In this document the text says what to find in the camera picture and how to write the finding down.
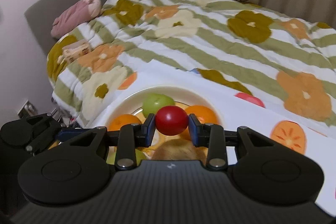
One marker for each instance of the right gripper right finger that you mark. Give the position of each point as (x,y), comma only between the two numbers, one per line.
(211,136)

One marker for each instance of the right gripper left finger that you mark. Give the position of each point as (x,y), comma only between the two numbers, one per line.
(132,136)

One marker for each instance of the large orange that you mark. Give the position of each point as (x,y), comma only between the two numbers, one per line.
(122,120)

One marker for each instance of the mandarin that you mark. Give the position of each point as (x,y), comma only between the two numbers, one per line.
(203,114)

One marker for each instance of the red yellow apple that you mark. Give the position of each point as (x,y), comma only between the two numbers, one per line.
(178,149)

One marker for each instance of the small red tomato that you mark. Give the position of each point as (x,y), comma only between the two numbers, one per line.
(171,120)

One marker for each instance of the green fruit lower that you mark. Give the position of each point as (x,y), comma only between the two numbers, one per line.
(112,156)

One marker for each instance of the green fruit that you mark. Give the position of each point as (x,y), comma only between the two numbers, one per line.
(153,102)
(112,156)

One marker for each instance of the white fruit print cloth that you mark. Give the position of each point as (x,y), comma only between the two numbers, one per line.
(232,111)

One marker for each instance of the green fruit upper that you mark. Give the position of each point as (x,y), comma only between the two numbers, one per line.
(153,102)

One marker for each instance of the cream ceramic bowl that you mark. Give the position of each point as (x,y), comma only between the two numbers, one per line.
(183,98)

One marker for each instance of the small patterned box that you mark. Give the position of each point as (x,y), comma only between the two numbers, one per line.
(75,50)

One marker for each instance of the green striped floral quilt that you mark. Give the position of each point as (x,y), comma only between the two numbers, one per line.
(270,56)

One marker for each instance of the pink plush pillow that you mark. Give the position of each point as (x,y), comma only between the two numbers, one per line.
(81,12)

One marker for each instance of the wall power outlet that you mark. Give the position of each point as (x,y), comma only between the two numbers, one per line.
(27,110)

